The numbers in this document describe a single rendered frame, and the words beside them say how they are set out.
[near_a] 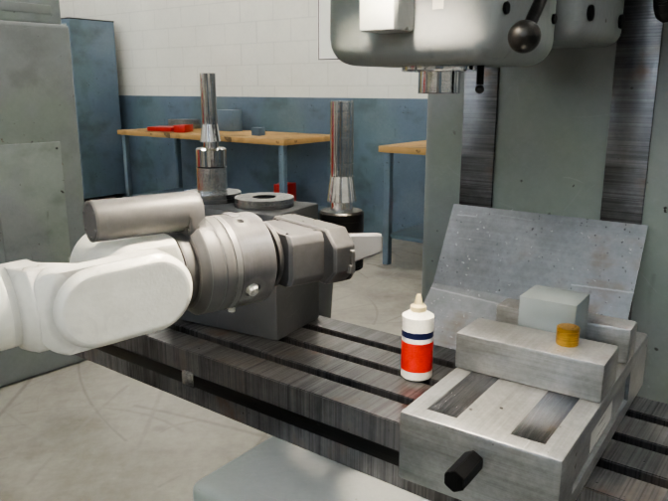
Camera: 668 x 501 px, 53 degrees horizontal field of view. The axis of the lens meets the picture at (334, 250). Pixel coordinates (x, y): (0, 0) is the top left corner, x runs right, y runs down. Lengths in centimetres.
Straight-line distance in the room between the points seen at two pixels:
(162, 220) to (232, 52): 642
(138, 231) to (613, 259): 74
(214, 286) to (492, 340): 29
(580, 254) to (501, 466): 56
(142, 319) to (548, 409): 37
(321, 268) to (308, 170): 571
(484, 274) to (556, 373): 47
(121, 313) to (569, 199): 78
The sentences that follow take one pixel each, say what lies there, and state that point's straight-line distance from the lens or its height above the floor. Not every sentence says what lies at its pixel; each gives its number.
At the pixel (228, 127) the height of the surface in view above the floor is 92.
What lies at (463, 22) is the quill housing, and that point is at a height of 135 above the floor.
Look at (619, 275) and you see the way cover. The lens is 108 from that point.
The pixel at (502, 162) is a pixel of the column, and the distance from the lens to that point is 116.
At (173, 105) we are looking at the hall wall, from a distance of 764.
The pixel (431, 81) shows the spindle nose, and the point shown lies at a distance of 77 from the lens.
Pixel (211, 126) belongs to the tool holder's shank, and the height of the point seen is 123.
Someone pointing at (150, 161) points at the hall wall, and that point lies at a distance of 804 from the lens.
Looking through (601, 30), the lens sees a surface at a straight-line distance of 92.
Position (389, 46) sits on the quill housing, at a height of 133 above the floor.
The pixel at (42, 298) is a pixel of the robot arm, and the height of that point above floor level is 114.
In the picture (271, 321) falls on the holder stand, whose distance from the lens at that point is 98.
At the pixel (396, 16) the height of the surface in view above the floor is 135.
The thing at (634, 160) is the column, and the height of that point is 118.
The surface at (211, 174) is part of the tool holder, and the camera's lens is 105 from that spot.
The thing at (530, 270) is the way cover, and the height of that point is 100.
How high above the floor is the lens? 129
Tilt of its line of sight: 14 degrees down
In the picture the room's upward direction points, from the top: straight up
